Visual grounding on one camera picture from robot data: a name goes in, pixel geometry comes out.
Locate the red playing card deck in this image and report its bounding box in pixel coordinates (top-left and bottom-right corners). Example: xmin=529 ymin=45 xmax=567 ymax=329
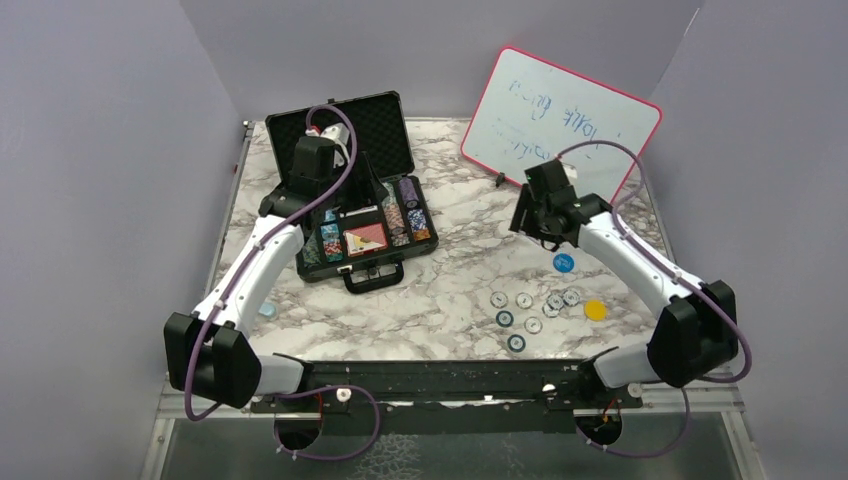
xmin=344 ymin=223 xmax=389 ymax=257

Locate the light blue small container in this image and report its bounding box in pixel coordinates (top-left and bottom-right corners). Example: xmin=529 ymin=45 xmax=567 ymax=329
xmin=258 ymin=302 xmax=277 ymax=320

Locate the black poker set case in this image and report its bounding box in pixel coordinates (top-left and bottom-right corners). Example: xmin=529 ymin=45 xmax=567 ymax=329
xmin=259 ymin=91 xmax=439 ymax=294

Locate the green blue chip stack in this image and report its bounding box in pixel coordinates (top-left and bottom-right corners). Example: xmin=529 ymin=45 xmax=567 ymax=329
xmin=301 ymin=235 xmax=321 ymax=267

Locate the red white chip stack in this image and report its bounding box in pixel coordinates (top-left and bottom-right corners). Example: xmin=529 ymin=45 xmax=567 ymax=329
xmin=321 ymin=223 xmax=344 ymax=263

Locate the blue white chip stack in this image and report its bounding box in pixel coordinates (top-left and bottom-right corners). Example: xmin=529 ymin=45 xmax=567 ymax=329
xmin=408 ymin=209 xmax=431 ymax=241

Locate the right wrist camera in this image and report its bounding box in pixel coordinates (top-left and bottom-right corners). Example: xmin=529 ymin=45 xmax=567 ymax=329
xmin=563 ymin=164 xmax=578 ymax=184

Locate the blue playing card deck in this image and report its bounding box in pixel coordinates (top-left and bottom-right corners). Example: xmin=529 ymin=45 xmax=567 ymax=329
xmin=339 ymin=205 xmax=379 ymax=218

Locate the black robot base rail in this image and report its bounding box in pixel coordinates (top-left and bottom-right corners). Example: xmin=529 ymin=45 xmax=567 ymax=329
xmin=247 ymin=359 xmax=643 ymax=436

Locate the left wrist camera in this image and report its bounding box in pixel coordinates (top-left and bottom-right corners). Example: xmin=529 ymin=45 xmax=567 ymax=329
xmin=305 ymin=123 xmax=350 ymax=168

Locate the green blue poker chip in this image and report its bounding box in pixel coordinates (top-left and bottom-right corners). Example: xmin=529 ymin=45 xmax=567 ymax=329
xmin=507 ymin=334 xmax=527 ymax=353
xmin=495 ymin=310 xmax=514 ymax=328

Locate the yellow round button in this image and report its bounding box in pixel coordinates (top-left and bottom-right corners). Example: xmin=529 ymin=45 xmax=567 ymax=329
xmin=584 ymin=299 xmax=608 ymax=322

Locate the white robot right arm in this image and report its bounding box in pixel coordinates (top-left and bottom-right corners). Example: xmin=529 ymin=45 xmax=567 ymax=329
xmin=510 ymin=160 xmax=741 ymax=407

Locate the mixed small chip stack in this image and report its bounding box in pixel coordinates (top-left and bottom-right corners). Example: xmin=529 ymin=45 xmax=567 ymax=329
xmin=391 ymin=233 xmax=412 ymax=248

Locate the blue small blind button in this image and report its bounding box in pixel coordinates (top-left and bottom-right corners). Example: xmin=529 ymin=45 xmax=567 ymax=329
xmin=552 ymin=253 xmax=576 ymax=273

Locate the light blue chip stack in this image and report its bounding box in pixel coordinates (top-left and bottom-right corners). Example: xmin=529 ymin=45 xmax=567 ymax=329
xmin=322 ymin=210 xmax=338 ymax=226

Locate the pink framed whiteboard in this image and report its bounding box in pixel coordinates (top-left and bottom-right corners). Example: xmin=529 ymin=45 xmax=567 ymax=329
xmin=460 ymin=47 xmax=663 ymax=202

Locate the orange blue chip stack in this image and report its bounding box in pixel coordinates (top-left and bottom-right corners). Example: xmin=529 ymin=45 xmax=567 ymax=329
xmin=383 ymin=200 xmax=406 ymax=236

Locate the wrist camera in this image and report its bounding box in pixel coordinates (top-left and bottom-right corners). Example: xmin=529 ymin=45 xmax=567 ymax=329
xmin=305 ymin=123 xmax=350 ymax=168
xmin=563 ymin=164 xmax=578 ymax=184

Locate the purple chip stack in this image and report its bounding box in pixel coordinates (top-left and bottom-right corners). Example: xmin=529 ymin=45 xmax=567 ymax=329
xmin=398 ymin=177 xmax=420 ymax=210

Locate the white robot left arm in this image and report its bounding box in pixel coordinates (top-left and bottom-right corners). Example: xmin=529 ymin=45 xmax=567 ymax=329
xmin=165 ymin=134 xmax=358 ymax=421

